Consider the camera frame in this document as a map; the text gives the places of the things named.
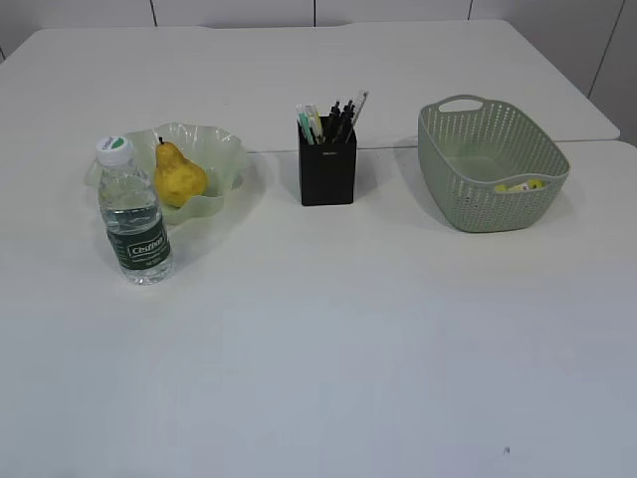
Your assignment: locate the yellow utility knife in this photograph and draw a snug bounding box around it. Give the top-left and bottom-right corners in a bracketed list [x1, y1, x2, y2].
[304, 105, 324, 144]

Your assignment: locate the yellow waste paper package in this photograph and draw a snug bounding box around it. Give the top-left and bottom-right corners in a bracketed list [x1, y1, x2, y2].
[494, 178, 544, 192]

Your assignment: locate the green wavy glass plate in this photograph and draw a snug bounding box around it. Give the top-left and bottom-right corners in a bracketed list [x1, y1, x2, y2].
[96, 121, 248, 225]

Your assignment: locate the clear plastic ruler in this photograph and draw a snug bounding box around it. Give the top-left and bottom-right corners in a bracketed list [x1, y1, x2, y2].
[350, 90, 369, 127]

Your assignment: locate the clear plastic water bottle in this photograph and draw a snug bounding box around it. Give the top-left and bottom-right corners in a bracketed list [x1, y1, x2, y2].
[96, 135, 172, 286]

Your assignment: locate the black square pen holder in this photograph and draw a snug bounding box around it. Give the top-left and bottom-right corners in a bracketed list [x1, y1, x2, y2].
[298, 123, 357, 206]

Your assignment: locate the black pen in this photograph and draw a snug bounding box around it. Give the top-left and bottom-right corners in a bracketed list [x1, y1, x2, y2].
[334, 100, 355, 143]
[323, 101, 340, 143]
[340, 111, 355, 143]

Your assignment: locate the green utility knife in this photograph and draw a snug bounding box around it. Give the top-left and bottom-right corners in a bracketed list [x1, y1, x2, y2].
[296, 105, 315, 145]

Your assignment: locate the green plastic woven basket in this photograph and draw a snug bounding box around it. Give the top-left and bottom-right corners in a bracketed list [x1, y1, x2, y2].
[418, 95, 570, 233]

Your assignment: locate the yellow pear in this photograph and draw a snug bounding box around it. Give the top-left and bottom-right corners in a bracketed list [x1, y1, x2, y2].
[153, 136, 208, 208]

